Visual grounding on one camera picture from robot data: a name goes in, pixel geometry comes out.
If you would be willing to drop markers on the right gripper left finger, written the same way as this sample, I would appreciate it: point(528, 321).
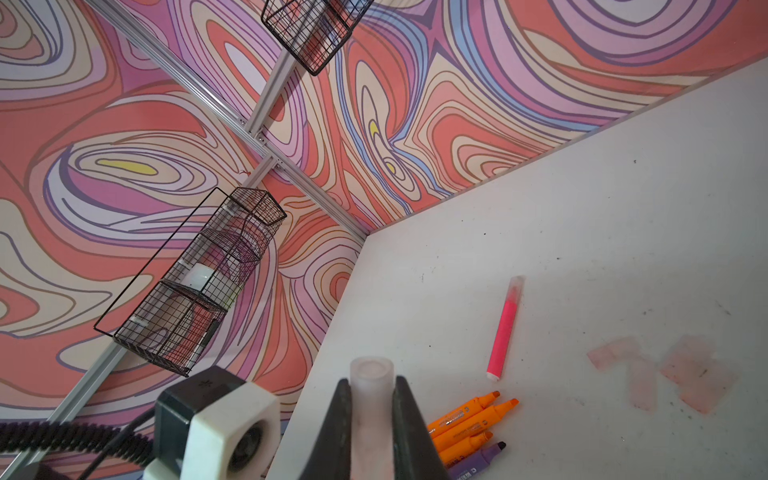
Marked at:
point(330, 458)

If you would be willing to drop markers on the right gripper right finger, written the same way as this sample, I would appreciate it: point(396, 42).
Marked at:
point(414, 454)

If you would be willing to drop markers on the purple highlighter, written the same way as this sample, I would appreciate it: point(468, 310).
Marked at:
point(476, 463)

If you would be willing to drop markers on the pink highlighter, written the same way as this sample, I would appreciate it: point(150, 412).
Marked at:
point(502, 340)

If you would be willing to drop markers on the orange highlighter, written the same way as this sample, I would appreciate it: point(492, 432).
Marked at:
point(462, 413)
point(474, 425)
point(464, 448)

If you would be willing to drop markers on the orange highlighter top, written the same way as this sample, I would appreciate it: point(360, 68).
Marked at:
point(462, 413)

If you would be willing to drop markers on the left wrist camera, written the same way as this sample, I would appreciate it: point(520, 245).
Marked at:
point(214, 425)

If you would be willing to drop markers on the left black wire basket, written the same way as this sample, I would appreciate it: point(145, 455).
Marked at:
point(221, 242)

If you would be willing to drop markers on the black wire basket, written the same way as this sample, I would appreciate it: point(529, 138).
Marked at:
point(221, 242)
point(313, 31)

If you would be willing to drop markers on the back black wire basket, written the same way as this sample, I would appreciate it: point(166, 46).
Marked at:
point(313, 31)

